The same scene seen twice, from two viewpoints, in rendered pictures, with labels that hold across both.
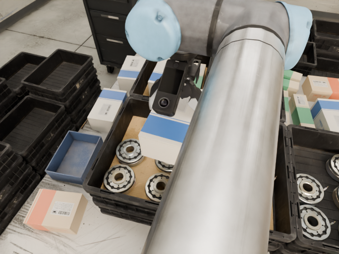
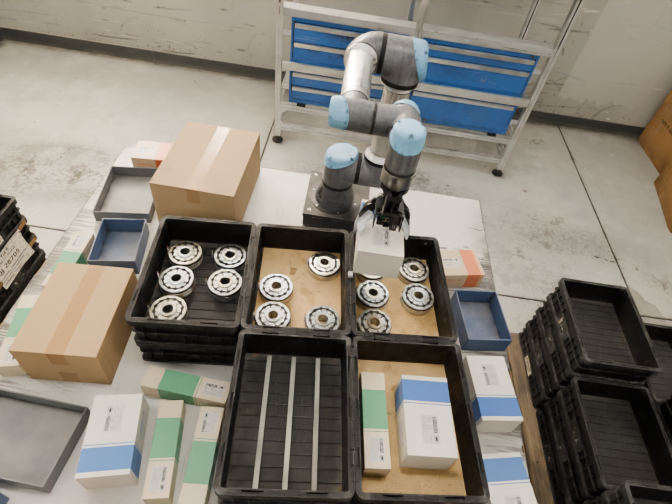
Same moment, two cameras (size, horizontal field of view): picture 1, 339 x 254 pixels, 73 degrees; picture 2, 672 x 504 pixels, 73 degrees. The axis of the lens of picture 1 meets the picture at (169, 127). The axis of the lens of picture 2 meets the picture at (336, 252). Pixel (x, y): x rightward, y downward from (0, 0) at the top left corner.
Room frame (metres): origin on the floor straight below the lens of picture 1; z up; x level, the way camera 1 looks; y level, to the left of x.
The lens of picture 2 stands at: (1.18, -0.44, 1.98)
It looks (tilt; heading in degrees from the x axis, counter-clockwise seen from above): 48 degrees down; 159
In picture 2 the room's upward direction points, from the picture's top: 10 degrees clockwise
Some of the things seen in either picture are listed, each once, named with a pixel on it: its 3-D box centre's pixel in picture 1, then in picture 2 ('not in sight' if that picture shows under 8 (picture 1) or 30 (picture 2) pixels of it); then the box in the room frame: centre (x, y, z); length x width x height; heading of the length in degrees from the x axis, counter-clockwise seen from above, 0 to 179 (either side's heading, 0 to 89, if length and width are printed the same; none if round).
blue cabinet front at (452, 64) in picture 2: not in sight; (467, 90); (-1.24, 1.19, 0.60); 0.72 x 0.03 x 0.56; 71
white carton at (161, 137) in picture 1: (175, 122); (378, 237); (0.39, -0.02, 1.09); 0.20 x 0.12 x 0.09; 161
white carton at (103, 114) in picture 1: (110, 110); (488, 393); (0.75, 0.29, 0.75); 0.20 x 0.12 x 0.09; 169
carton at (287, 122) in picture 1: (279, 110); (203, 456); (0.76, -0.54, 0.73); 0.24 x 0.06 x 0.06; 164
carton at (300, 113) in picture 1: (301, 116); (165, 449); (0.73, -0.63, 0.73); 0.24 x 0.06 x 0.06; 171
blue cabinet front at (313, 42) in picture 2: not in sight; (345, 70); (-1.50, 0.44, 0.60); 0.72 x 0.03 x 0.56; 71
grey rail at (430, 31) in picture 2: not in sight; (418, 29); (-1.40, 0.83, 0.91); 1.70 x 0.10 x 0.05; 71
